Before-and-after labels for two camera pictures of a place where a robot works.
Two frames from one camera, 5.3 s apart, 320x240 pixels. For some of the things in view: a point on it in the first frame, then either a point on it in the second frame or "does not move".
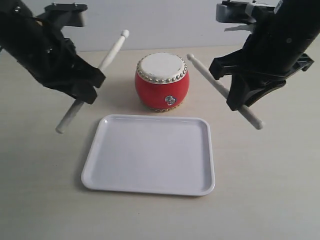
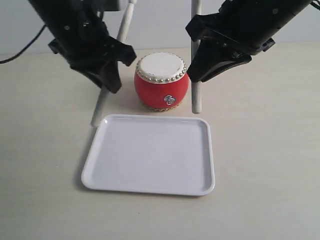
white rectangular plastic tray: (155, 154) does not move
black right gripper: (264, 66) to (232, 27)
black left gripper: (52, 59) to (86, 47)
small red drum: (162, 81) does not move
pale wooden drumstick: (78, 104) to (104, 93)
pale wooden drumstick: (246, 114) to (196, 86)
